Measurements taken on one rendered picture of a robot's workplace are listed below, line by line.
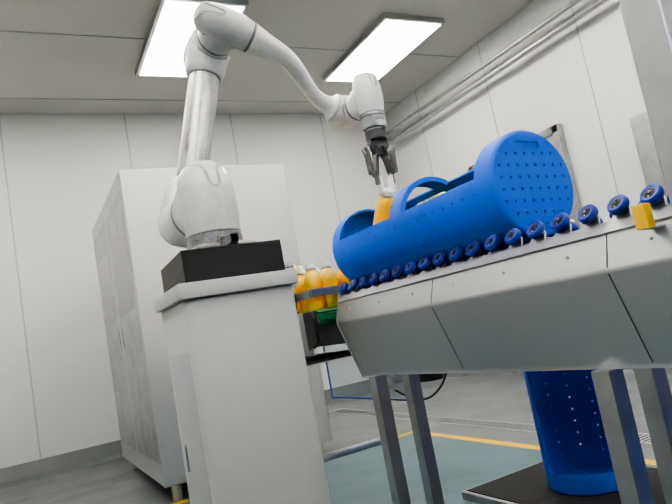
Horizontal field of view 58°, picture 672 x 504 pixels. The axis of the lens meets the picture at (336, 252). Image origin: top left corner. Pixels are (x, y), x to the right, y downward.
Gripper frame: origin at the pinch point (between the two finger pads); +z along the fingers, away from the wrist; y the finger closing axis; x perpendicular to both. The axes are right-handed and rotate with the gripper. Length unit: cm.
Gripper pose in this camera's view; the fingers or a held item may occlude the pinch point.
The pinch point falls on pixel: (385, 185)
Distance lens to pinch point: 214.3
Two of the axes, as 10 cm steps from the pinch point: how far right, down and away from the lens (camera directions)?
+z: 1.8, 9.8, -1.1
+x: -4.5, 1.9, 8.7
